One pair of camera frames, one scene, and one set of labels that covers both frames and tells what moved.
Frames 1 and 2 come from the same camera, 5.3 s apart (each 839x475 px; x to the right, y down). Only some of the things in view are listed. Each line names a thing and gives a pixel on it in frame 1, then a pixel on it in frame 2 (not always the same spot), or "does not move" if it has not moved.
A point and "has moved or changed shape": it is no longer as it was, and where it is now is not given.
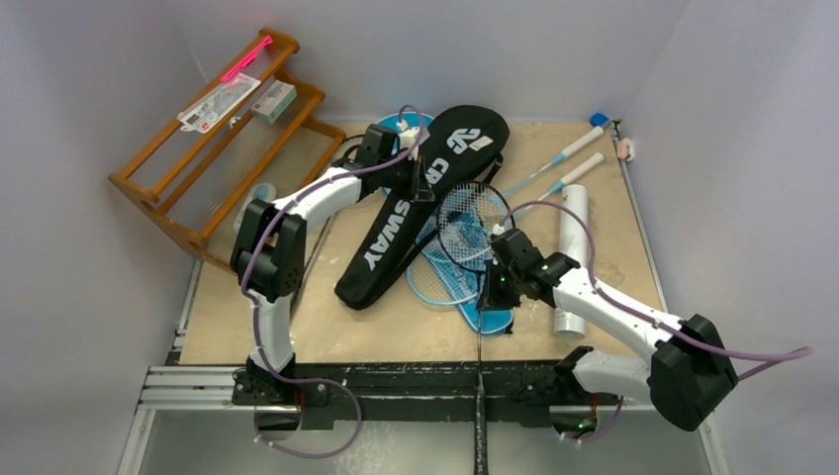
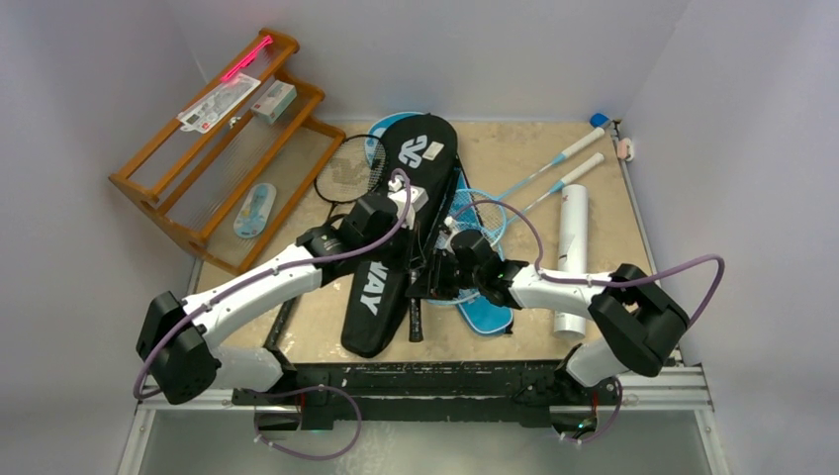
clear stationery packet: (201, 116) does not move
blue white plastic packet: (262, 191) does not move
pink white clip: (625, 148) does not move
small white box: (275, 101) does not move
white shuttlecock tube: (574, 240) does not move
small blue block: (599, 119) does not move
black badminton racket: (466, 216) -> (416, 314)
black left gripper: (422, 191) -> (407, 253)
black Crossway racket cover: (460, 144) has moved or changed shape
